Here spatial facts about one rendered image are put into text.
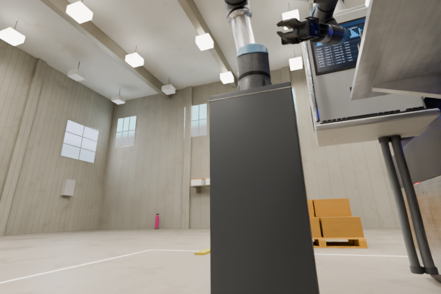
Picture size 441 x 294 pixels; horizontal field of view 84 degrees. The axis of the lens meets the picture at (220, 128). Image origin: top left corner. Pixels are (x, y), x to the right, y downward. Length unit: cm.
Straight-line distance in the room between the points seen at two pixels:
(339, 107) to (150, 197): 1031
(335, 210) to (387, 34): 370
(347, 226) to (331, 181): 541
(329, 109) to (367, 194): 805
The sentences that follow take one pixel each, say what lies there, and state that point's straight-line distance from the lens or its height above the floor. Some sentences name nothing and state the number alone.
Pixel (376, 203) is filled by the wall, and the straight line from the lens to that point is 943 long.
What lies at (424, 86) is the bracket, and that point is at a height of 82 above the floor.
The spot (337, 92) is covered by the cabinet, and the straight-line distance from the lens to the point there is 147.
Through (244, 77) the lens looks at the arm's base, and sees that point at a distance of 85.
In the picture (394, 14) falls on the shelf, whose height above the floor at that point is 86.
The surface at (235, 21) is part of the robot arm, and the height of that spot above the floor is 125.
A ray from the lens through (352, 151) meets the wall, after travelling 957.
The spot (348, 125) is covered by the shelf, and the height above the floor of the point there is 78.
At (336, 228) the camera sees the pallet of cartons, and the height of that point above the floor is 24.
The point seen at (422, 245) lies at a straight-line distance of 148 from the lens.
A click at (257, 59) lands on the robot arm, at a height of 93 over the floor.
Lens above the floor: 43
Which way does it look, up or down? 20 degrees up
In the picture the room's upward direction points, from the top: 1 degrees counter-clockwise
